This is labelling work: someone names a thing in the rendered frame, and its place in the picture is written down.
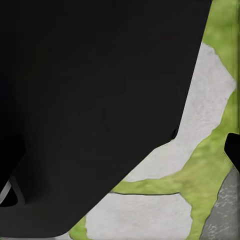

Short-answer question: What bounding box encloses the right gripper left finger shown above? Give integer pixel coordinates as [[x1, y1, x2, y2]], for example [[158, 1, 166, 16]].
[[0, 133, 26, 193]]

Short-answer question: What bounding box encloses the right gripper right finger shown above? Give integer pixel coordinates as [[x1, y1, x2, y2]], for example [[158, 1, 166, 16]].
[[224, 133, 240, 173]]

